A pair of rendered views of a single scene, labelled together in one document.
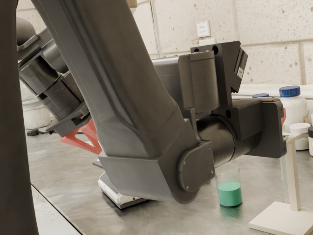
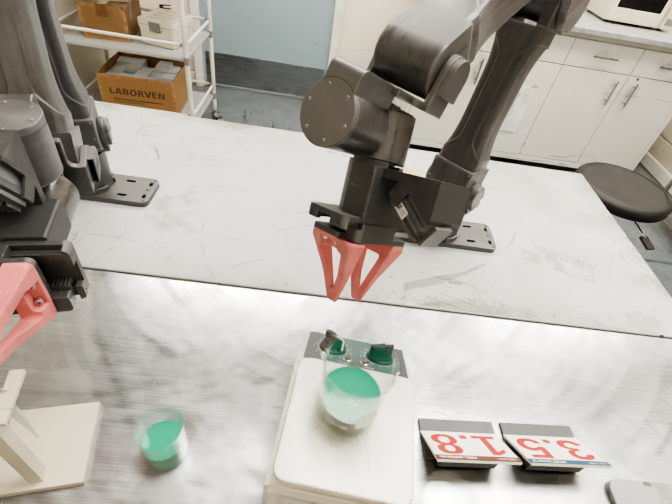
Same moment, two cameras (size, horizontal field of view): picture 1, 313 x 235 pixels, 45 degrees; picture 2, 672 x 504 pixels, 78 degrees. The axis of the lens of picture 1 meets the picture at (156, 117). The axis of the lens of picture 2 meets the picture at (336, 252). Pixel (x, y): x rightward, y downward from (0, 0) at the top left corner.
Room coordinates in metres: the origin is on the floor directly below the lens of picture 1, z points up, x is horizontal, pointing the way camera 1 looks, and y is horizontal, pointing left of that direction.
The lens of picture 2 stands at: (0.79, -0.19, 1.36)
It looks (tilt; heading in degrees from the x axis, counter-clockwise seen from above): 43 degrees down; 114
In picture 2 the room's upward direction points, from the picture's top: 11 degrees clockwise
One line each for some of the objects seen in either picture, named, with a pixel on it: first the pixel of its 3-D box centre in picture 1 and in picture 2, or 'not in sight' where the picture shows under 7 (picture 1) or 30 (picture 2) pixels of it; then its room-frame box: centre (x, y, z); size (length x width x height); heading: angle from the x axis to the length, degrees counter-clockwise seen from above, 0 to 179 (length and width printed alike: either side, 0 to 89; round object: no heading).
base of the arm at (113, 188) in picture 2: not in sight; (88, 167); (0.18, 0.13, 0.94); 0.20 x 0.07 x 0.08; 30
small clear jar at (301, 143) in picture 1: (300, 136); not in sight; (0.82, -0.31, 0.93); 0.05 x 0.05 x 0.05
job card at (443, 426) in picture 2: not in sight; (466, 440); (0.86, 0.08, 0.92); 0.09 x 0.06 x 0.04; 33
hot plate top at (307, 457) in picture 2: not in sight; (350, 424); (0.75, -0.01, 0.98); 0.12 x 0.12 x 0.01; 23
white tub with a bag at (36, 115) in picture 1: (33, 103); not in sight; (1.68, 0.53, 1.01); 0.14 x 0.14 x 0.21
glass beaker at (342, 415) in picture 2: not in sight; (350, 385); (0.74, 0.00, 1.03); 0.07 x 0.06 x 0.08; 6
